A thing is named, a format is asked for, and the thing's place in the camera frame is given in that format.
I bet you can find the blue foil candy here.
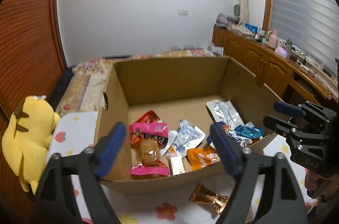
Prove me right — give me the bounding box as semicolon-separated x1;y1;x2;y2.
234;125;264;139

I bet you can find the blue top white duck pack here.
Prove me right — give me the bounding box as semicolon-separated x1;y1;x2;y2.
216;122;264;147

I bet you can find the long clear white snack pack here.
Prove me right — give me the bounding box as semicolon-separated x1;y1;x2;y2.
206;99;244;130

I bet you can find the pink packaged braised egg snack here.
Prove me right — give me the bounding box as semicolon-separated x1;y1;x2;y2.
129;122;170;180

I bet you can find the copper foil candy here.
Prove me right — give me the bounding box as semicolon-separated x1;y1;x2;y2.
189;183;230;215

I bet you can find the red top white duck pack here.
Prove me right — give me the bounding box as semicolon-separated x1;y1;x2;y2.
129;110;164;133

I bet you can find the small white wafer pack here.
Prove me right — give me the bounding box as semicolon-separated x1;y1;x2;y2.
169;155;186;176

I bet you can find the small silver orange snack pack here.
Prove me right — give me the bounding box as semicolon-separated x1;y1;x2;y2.
165;119;206;158

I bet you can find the orange chicken feet snack pack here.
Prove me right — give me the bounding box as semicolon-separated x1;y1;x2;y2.
187;146;220;171

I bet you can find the person's right hand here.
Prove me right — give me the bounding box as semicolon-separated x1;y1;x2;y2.
304;169;338;206

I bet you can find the wooden sideboard cabinet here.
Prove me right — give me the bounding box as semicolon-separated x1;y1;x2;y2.
212;26;338;105

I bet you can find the white power strip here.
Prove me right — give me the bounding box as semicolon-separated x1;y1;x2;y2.
295;64;310;74

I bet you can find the pink tissue box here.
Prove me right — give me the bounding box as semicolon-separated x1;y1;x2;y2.
275;47;289;59

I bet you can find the yellow Pikachu plush toy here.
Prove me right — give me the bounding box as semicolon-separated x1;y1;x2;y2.
2;95;60;193

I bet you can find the green cap glass bottle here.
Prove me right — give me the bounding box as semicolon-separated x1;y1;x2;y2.
284;39;293;54

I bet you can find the pink thermos jug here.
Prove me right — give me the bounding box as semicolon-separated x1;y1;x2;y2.
267;29;279;50

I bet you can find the floral bed blanket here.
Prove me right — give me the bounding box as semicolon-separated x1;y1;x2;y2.
48;49;216;117

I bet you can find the blue small box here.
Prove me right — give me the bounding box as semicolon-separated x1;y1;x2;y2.
245;23;258;34

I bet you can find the grey window blind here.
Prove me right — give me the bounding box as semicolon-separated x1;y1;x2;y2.
270;0;338;72

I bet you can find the brown cardboard box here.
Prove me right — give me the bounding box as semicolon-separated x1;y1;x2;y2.
94;56;288;194

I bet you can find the folded patterned fabric pile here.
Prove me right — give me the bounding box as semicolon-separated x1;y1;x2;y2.
215;13;254;36

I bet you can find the small white fan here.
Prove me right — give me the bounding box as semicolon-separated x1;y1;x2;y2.
233;4;240;18

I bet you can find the wooden louvered wardrobe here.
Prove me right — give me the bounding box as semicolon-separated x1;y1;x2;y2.
0;0;68;224

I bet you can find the white wall switch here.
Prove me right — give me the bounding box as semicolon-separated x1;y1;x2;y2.
178;9;189;16

